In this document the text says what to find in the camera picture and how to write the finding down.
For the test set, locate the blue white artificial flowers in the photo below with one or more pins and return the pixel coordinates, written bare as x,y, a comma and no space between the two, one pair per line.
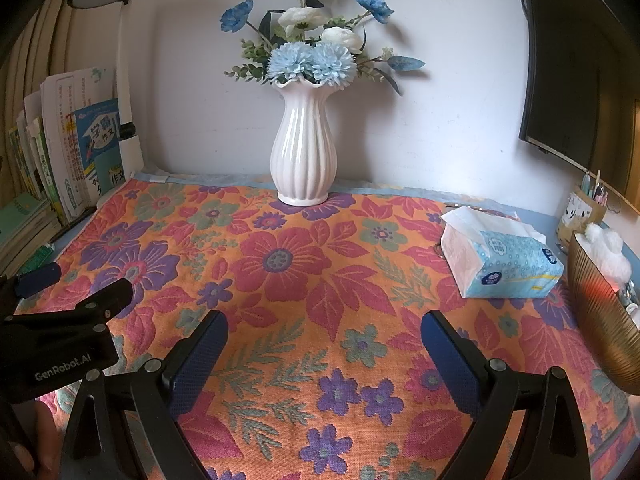
300,60

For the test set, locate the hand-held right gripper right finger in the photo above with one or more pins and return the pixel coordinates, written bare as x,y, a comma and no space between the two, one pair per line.
445,350

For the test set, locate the beige curtain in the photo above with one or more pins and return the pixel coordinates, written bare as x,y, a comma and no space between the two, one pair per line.
45,45

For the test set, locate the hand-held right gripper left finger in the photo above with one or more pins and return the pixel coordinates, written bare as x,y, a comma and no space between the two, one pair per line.
200,355

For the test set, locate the white cotton fluff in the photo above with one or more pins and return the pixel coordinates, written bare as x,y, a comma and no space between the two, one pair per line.
607,255

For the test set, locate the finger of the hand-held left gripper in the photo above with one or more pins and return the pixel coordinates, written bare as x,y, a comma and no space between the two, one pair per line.
90,302
40,280

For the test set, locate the black wall monitor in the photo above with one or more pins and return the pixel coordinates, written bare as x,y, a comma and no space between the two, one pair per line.
575,60

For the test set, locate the row of upright books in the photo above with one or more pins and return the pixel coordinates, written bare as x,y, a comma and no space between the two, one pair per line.
75,135

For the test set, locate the stack of flat green books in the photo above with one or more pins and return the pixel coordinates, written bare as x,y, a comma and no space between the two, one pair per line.
25,230

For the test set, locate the blue tissue pack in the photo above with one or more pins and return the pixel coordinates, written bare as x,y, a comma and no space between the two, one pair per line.
510,260

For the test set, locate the white desk lamp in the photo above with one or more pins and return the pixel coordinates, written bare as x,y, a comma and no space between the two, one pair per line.
127,160

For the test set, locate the white ribbed vase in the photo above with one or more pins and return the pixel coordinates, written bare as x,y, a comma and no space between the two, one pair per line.
305,160

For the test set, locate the floral tablecloth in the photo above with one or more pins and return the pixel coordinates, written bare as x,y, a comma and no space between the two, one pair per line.
300,310

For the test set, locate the cardboard pen holder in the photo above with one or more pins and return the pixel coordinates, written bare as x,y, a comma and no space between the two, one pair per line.
575,215

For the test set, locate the gold ribbed bowl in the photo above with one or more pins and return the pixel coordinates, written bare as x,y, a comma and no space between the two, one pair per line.
595,320

